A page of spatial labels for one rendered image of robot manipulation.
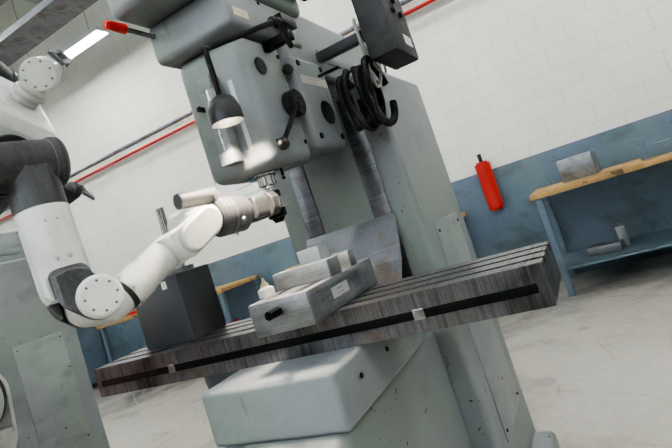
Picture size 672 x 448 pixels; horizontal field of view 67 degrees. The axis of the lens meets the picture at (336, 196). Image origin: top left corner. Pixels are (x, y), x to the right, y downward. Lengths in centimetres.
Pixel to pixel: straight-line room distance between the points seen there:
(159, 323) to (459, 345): 86
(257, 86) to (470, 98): 430
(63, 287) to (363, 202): 90
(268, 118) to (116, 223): 703
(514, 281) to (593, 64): 443
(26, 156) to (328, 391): 69
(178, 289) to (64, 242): 53
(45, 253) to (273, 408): 51
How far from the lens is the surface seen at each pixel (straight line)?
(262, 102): 120
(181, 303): 147
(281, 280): 119
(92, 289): 97
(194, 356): 137
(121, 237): 811
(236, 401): 115
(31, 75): 120
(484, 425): 165
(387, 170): 152
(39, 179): 103
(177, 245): 105
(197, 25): 126
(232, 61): 123
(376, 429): 114
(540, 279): 98
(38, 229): 101
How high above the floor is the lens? 113
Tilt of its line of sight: 3 degrees up
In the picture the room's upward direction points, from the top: 18 degrees counter-clockwise
